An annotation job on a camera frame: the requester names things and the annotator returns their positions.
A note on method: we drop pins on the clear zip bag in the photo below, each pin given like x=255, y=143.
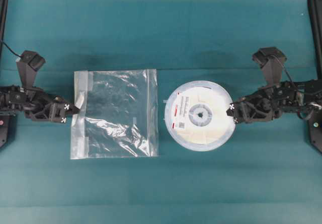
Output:
x=118, y=115

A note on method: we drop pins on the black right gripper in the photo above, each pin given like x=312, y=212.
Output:
x=256, y=107

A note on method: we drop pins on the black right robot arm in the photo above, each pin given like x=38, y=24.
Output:
x=301, y=98

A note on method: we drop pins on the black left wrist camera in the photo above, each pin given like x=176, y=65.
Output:
x=28, y=65

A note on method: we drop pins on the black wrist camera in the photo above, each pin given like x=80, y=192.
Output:
x=28, y=65
x=271, y=62

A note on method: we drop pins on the white component reel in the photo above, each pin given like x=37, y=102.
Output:
x=195, y=116

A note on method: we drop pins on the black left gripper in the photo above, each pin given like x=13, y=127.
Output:
x=41, y=106

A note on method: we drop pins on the teal cloth backdrop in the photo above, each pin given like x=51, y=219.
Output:
x=266, y=173

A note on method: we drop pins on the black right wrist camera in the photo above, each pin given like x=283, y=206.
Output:
x=271, y=62

